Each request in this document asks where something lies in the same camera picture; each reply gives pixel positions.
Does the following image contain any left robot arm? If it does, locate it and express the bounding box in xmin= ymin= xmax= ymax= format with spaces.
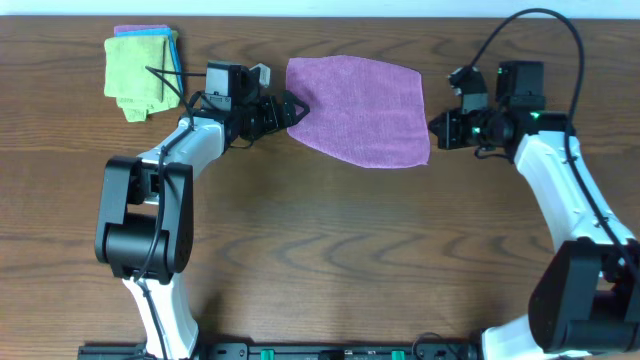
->
xmin=95 ymin=62 xmax=310 ymax=359

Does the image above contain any purple folded cloth in stack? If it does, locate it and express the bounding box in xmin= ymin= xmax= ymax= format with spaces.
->
xmin=114 ymin=24 xmax=167 ymax=36

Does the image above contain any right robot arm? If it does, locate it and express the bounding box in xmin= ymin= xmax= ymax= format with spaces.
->
xmin=428 ymin=61 xmax=639 ymax=359

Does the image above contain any green folded cloth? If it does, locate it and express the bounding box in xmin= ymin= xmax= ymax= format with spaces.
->
xmin=104 ymin=36 xmax=180 ymax=122

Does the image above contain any purple microfiber cloth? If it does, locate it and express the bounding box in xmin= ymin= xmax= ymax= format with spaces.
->
xmin=286 ymin=55 xmax=430 ymax=169

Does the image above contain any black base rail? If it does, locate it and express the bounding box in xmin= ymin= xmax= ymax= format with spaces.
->
xmin=76 ymin=340 xmax=483 ymax=360

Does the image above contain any blue folded cloth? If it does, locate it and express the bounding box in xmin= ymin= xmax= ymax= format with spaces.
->
xmin=116 ymin=26 xmax=184 ymax=93

